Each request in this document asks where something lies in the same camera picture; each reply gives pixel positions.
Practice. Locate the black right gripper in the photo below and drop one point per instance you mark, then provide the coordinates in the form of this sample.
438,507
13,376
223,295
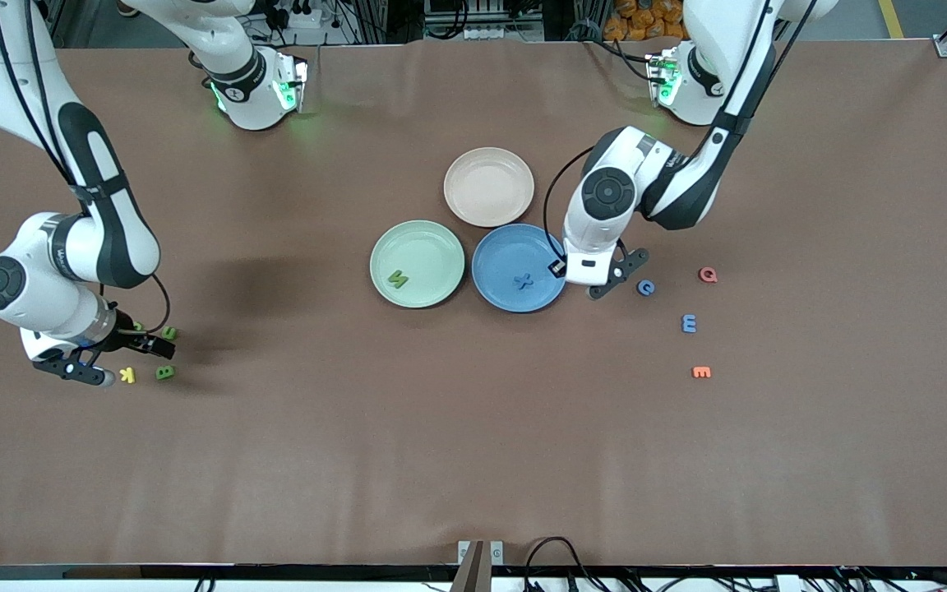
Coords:
126,336

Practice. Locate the green foam letter B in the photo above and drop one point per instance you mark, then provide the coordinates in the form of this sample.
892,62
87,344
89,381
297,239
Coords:
164,372

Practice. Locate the blue foam letter X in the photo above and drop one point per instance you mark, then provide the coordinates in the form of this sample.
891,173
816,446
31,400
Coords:
524,282

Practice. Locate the blue foam letter c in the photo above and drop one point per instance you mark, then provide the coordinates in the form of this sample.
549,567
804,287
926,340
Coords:
639,288

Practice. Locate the blue foam letter E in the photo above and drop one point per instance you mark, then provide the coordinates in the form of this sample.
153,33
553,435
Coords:
689,324

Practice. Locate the green foam letter N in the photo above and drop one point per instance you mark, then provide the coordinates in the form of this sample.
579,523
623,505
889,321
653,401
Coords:
398,279

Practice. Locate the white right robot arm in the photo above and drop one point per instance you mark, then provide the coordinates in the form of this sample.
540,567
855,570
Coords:
38,271

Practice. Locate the blue plate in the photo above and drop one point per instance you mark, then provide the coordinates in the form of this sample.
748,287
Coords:
498,263

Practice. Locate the pale pink plate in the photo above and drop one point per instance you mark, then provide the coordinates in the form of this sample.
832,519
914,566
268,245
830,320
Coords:
488,187

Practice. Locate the pale green plate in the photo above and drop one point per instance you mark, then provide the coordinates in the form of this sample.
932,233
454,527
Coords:
428,247

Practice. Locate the pink foam letter Q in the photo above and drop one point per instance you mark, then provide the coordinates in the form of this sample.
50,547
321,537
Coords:
701,275

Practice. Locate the brown table cover mat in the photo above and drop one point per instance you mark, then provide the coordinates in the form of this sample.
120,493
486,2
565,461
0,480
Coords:
473,427

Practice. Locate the white power strip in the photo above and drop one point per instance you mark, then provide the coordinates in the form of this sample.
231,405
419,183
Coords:
301,16
498,33

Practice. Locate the orange round objects pile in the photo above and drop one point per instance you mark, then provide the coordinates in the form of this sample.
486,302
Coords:
646,20

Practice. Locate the black table edge rail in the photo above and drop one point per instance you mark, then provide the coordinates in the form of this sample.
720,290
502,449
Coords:
276,573

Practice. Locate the metal bracket plate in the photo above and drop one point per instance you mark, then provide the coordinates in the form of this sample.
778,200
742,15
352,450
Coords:
496,552

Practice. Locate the grey camera post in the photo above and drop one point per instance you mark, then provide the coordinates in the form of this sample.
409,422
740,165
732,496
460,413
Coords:
469,575

